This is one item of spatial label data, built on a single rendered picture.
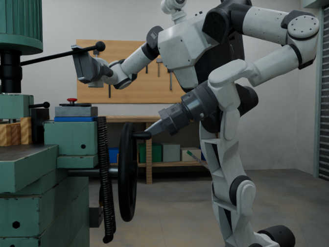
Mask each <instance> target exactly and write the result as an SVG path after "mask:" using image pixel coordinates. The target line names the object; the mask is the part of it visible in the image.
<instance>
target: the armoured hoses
mask: <svg viewBox="0 0 329 247"><path fill-rule="evenodd" d="M94 121H96V122H97V137H98V157H99V159H98V160H99V161H98V162H99V169H100V170H99V171H100V172H99V173H100V182H101V183H100V184H101V191H102V192H101V193H102V194H101V195H102V204H103V205H102V206H103V215H104V216H103V217H104V226H105V227H104V228H105V236H104V238H103V243H105V244H107V243H109V242H111V241H112V240H113V237H114V233H115V231H116V220H115V211H114V201H113V200H114V199H113V190H112V189H113V188H112V180H111V179H112V178H111V177H108V173H107V172H108V171H107V170H108V169H107V168H108V167H107V166H108V165H110V159H109V158H110V157H109V151H108V150H109V149H108V140H107V139H108V138H107V137H108V136H107V129H106V128H107V127H106V126H107V125H106V117H105V116H100V117H95V118H94Z"/></svg>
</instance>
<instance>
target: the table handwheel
mask: <svg viewBox="0 0 329 247"><path fill-rule="evenodd" d="M134 132H136V130H135V126H134V124H133V123H132V122H126V123H125V124H124V126H123V128H122V131H121V136H120V143H119V153H118V165H108V166H107V167H108V168H107V169H108V170H107V171H108V172H107V173H108V177H118V202H119V210H120V214H121V217H122V219H123V220H124V221H125V222H130V221H131V220H132V218H133V216H134V212H135V206H136V195H137V179H138V163H137V140H136V139H131V134H132V133H134ZM99 170H100V169H99V165H96V166H95V167H94V168H83V169H69V170H68V174H69V177H100V173H99V172H100V171H99Z"/></svg>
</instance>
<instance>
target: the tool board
mask: <svg viewBox="0 0 329 247"><path fill-rule="evenodd" d="M98 41H102V42H104V43H105V46H106V48H105V50H104V51H101V52H100V51H97V50H92V51H88V52H89V54H90V56H91V57H97V58H102V59H104V60H106V61H107V62H108V63H109V64H110V63H112V62H114V61H120V60H122V59H126V58H128V57H129V56H130V55H131V54H132V53H133V52H135V51H136V50H137V49H138V48H139V47H140V46H142V45H143V44H144V43H145V42H146V41H122V40H88V39H76V44H77V45H78V46H80V47H82V48H86V47H91V46H95V44H96V42H98ZM185 94H186V93H185V92H184V91H183V90H182V88H181V86H180V84H179V82H178V80H177V78H176V76H175V74H174V73H173V71H171V70H169V69H168V68H166V67H165V66H164V64H163V61H162V58H161V56H160V55H159V56H158V57H157V58H156V59H154V60H153V61H152V62H151V63H149V64H148V65H147V66H146V67H144V68H143V69H142V70H141V71H140V72H139V73H138V76H137V79H135V80H134V81H133V82H132V83H131V84H130V85H129V86H127V87H126V88H124V89H122V90H120V89H115V87H114V86H113V85H109V84H105V83H104V87H103V88H90V87H88V84H84V83H82V82H80V81H79V80H78V78H77V103H181V101H182V100H181V96H183V95H185Z"/></svg>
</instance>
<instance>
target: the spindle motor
mask: <svg viewBox="0 0 329 247"><path fill-rule="evenodd" d="M0 49H14V50H19V51H21V52H22V55H34V54H39V53H42V52H43V21H42V0H0Z"/></svg>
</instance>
